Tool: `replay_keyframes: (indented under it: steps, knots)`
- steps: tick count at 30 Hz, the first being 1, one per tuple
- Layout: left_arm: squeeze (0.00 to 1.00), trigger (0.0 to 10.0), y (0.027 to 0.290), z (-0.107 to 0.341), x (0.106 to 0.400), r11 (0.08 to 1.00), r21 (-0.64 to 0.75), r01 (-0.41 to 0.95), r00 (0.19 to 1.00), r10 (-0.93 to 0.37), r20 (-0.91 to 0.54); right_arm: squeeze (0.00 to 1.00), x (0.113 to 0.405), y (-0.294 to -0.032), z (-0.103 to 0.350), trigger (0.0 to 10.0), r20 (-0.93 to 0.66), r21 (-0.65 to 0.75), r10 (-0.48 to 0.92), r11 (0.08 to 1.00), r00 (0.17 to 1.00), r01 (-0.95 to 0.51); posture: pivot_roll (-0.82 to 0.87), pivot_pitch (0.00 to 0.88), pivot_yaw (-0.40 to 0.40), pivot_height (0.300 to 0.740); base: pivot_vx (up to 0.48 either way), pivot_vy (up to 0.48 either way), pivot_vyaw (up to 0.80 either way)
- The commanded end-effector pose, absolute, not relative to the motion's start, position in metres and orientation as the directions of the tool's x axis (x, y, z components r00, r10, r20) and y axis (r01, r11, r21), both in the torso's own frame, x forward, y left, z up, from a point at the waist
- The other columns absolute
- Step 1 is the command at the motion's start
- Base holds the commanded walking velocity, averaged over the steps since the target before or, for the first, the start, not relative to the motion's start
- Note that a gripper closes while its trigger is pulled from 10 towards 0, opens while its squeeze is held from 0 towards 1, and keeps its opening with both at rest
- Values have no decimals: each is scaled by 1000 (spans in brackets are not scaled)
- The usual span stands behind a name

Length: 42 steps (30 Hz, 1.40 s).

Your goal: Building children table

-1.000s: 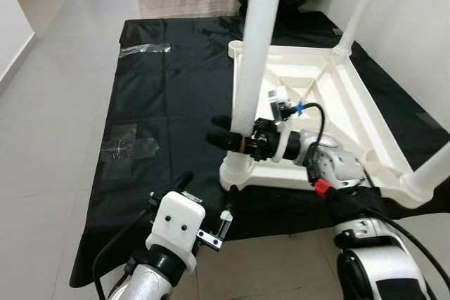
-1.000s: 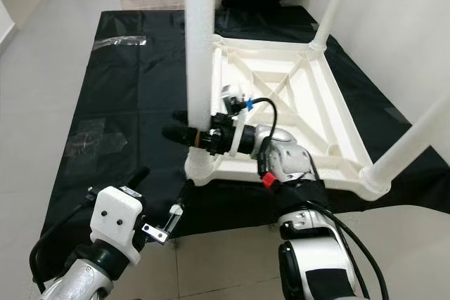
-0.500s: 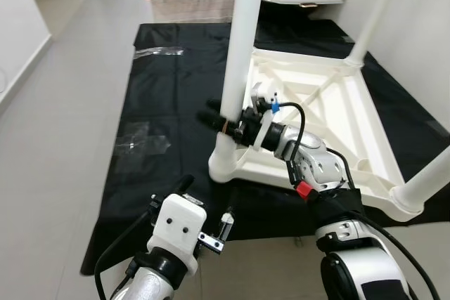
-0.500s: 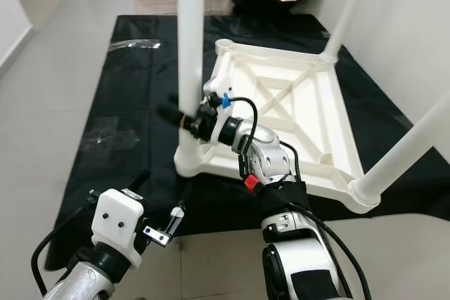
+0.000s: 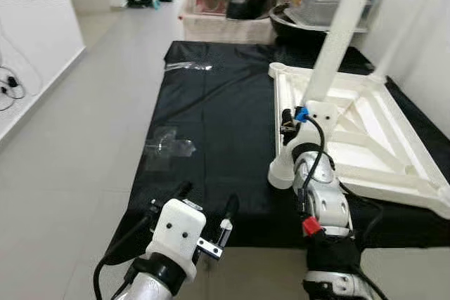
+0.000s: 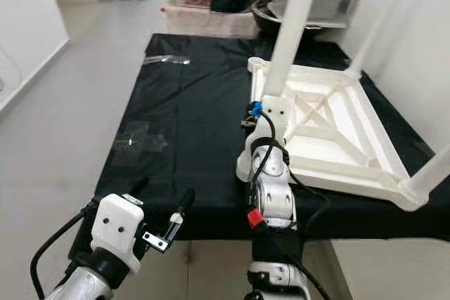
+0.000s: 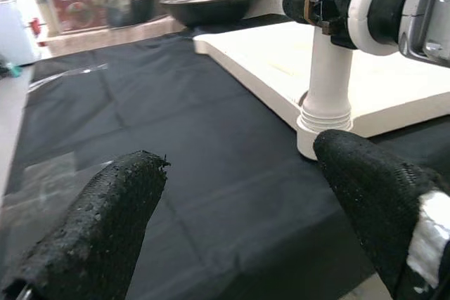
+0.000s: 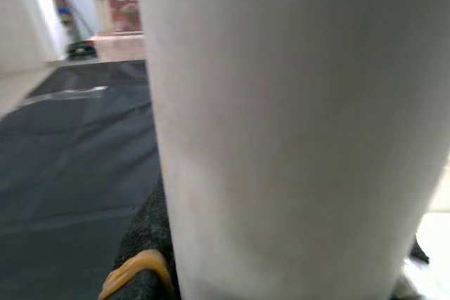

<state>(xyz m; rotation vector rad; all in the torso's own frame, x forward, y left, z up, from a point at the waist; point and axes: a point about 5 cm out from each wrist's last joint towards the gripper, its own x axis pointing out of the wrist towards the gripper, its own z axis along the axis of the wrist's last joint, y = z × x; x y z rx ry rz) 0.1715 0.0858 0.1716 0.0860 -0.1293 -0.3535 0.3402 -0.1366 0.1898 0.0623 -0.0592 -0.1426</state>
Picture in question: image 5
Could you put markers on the black tablecloth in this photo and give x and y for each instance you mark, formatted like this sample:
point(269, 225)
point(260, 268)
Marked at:
point(211, 173)

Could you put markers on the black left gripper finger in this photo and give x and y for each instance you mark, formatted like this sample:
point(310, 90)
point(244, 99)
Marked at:
point(184, 190)
point(230, 217)

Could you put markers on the clear tape strip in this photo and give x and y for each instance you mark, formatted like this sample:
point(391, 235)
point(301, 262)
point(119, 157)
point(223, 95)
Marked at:
point(188, 66)

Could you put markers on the white plastic children table top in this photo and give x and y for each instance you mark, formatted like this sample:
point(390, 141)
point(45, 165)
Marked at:
point(394, 152)

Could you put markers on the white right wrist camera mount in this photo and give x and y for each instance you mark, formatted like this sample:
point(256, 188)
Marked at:
point(320, 117)

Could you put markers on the crossed clear tape patch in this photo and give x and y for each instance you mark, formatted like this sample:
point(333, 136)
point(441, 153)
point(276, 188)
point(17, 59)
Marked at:
point(169, 147)

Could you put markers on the clear plastic storage container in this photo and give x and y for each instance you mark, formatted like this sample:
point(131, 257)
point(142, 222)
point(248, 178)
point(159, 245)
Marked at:
point(313, 6)

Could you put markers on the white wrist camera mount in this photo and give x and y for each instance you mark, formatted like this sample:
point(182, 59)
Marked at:
point(176, 233)
point(320, 117)

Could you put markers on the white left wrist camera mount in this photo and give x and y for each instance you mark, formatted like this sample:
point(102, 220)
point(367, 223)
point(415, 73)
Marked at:
point(176, 233)

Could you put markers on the patterned bench cloth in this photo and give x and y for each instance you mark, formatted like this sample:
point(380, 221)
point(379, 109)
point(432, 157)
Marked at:
point(225, 29)

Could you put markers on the black wok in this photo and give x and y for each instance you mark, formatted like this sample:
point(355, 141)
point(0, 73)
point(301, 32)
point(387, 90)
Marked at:
point(295, 29)

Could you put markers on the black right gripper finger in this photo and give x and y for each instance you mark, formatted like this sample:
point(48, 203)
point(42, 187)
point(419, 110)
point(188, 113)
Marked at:
point(285, 116)

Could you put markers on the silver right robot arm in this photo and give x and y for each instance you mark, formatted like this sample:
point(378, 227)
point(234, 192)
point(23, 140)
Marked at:
point(330, 209)

